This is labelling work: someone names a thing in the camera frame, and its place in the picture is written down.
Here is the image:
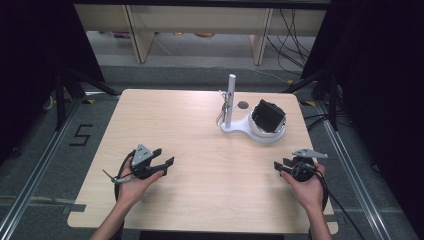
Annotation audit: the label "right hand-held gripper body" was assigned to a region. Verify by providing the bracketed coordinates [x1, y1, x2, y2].
[292, 148, 329, 183]

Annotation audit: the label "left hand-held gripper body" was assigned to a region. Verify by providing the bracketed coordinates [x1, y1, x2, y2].
[130, 143, 165, 181]

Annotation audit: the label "silver bowl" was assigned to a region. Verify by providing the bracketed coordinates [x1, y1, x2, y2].
[248, 102, 287, 139]

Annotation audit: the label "black wallet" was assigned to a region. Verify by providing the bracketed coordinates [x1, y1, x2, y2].
[251, 98, 287, 134]

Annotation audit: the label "white stand with post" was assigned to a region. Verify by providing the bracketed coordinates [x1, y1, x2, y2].
[218, 73, 287, 145]

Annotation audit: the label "person's right hand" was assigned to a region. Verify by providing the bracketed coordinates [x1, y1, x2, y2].
[281, 162, 330, 212]

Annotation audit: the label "person's left hand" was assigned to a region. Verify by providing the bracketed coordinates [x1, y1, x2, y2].
[116, 164, 167, 208]

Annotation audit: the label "black metal stand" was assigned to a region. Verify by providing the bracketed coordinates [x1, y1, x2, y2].
[53, 65, 120, 132]
[282, 69, 342, 132]

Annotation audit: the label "grey floor tape strip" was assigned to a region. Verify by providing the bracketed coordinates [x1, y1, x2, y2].
[0, 195, 87, 215]

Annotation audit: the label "grey cable plug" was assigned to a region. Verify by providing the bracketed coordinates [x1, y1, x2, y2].
[101, 169, 133, 185]

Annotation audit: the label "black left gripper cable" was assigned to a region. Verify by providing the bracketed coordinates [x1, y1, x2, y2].
[113, 149, 138, 240]

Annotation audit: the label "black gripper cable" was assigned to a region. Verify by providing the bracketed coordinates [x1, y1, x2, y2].
[292, 162, 368, 240]
[113, 149, 138, 240]

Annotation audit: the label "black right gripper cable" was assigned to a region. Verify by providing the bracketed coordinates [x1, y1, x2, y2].
[292, 162, 368, 240]

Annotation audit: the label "metal floor rail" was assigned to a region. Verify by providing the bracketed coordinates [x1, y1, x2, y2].
[315, 99, 392, 240]
[0, 97, 84, 240]

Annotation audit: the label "black floor cables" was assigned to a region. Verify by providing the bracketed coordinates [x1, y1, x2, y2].
[303, 110, 352, 132]

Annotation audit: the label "bundle of black cables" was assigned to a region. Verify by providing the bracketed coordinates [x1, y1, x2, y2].
[265, 8, 318, 75]

